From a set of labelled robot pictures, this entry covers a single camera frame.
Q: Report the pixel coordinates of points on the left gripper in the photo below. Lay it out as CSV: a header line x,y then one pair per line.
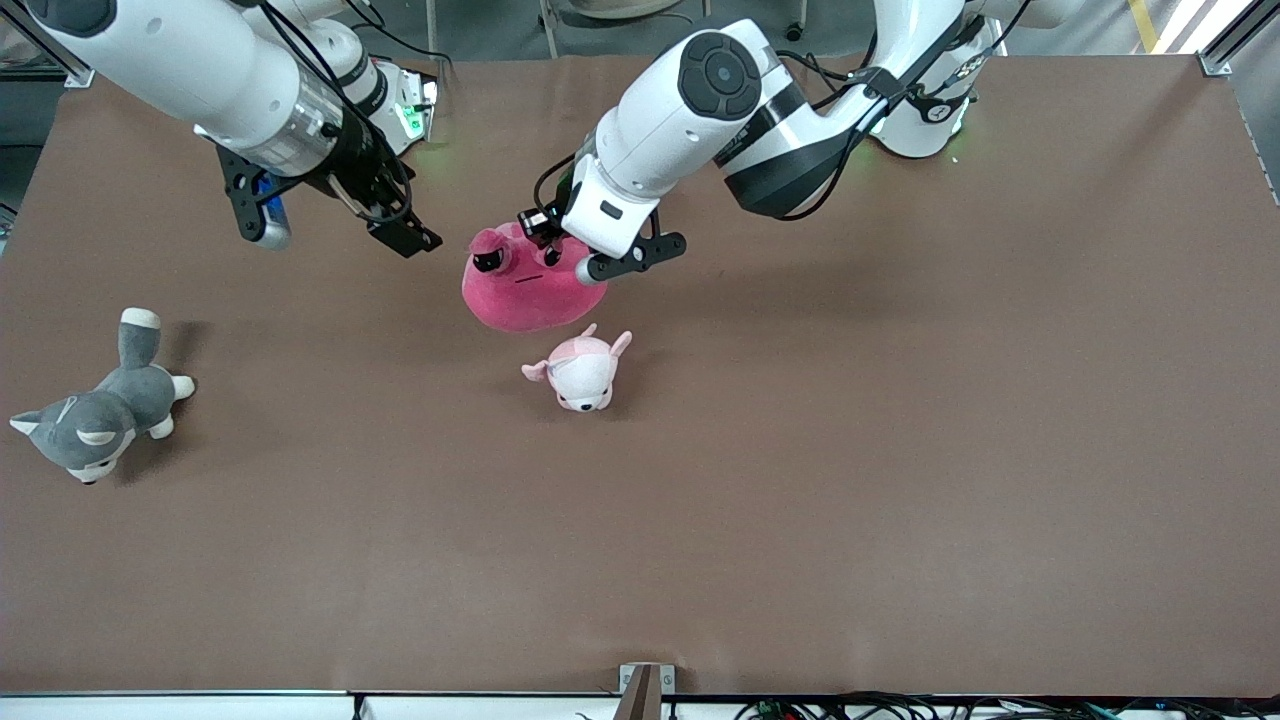
x,y
541,222

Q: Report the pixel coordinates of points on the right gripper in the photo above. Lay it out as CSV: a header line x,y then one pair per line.
x,y
358,172

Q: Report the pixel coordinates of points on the round pink plush toy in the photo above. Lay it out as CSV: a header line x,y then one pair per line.
x,y
520,300

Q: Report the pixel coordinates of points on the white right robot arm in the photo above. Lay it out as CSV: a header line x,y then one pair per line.
x,y
200,70

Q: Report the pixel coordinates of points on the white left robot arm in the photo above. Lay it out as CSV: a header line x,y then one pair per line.
x,y
680,110

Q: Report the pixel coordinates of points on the pale pink plush animal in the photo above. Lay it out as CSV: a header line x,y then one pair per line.
x,y
580,375

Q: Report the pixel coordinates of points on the grey metal leg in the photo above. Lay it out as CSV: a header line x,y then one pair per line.
x,y
431,30

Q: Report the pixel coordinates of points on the white chair base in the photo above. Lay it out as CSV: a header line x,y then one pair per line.
x,y
620,8

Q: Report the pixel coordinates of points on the grey white husky plush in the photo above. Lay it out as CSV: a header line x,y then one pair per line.
x,y
110,410

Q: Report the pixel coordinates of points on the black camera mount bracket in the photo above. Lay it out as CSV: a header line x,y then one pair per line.
x,y
235,190

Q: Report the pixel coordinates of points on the aluminium frame profile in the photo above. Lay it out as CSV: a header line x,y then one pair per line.
x,y
1225,50
70,72

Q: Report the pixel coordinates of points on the grey metal camera bracket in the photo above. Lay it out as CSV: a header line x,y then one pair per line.
x,y
645,695

